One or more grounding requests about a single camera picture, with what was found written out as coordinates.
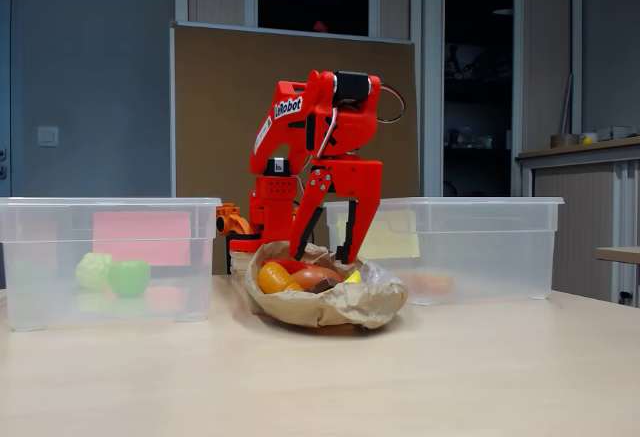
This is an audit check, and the light green toy cauliflower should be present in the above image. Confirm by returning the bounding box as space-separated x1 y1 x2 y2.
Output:
74 251 114 292

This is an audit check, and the wooden side table edge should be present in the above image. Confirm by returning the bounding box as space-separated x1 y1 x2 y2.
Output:
595 245 640 264

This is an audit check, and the brown pinboard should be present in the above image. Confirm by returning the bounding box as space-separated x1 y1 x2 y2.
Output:
169 20 420 276

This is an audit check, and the green toy apple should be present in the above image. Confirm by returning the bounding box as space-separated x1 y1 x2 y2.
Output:
107 259 152 299

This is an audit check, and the wooden base block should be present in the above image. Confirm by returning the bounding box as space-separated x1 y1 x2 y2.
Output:
229 250 261 276

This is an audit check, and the crumpled brown paper bag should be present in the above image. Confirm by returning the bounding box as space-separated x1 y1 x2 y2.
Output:
244 239 411 331

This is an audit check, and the clear plastic bin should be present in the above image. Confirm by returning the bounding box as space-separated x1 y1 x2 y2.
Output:
323 196 565 307
0 196 223 332

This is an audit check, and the brown toy doughnut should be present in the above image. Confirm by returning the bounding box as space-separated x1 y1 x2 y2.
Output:
289 266 345 289

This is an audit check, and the red white black servo cable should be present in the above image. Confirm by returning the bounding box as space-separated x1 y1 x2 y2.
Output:
377 84 406 124

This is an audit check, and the orange toy waffle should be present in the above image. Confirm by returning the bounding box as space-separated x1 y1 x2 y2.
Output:
407 272 455 296

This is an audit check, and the yellow-green paper label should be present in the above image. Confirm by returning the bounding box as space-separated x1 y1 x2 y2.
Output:
337 209 421 259

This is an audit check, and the pink paper label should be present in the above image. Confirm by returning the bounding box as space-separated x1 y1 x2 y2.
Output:
92 210 193 269

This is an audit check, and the orange toy croissant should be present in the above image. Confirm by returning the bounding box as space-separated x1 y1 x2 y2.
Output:
257 261 304 294

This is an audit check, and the grey cabinet with wooden top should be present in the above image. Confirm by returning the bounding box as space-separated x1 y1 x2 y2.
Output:
515 135 640 306

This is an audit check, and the red toy chili pepper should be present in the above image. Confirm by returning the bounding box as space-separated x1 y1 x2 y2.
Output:
262 258 321 273

